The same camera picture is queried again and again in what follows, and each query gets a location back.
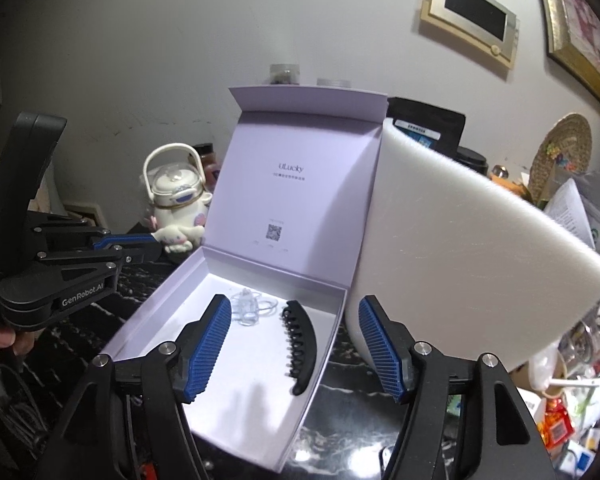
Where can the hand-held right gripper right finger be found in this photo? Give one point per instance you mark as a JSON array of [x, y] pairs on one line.
[[380, 355]]

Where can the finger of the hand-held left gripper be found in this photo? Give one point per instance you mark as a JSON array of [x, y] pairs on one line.
[[140, 254], [125, 241]]

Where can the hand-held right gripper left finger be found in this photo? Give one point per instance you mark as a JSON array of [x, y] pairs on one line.
[[211, 342]]

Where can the lavender gift box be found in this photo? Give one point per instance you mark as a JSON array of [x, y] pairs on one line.
[[290, 160]]

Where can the person's left hand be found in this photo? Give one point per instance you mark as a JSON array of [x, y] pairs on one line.
[[0, 336]]

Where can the white plush dog toy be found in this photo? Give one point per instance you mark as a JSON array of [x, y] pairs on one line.
[[177, 237]]

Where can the white teapot-shaped bottle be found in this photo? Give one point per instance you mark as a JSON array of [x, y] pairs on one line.
[[172, 185]]

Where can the black hair claw clip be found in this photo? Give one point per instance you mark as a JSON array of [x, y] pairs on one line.
[[305, 355]]

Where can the brown lidded jar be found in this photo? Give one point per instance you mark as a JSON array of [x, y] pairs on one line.
[[207, 160]]

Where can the white foam sheet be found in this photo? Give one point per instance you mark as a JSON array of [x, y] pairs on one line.
[[455, 240]]

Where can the red snack packet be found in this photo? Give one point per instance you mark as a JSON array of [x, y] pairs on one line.
[[555, 422]]

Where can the clear glass cup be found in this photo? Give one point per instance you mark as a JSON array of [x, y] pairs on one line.
[[587, 340]]

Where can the black round container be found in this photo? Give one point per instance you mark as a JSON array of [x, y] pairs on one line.
[[472, 160]]

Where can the clear plastic jar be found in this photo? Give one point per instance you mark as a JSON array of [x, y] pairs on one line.
[[284, 74], [332, 82]]

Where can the white paper sheets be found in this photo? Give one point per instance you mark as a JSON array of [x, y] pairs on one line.
[[570, 210]]

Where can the black pouch bag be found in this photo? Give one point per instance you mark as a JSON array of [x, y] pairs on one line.
[[450, 125]]

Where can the gold framed picture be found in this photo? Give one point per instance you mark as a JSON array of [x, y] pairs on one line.
[[575, 15]]

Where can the beige wall vent panel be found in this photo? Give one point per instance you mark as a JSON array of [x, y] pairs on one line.
[[85, 215]]

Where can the beige wall intercom panel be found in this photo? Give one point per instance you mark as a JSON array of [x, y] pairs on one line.
[[475, 10]]

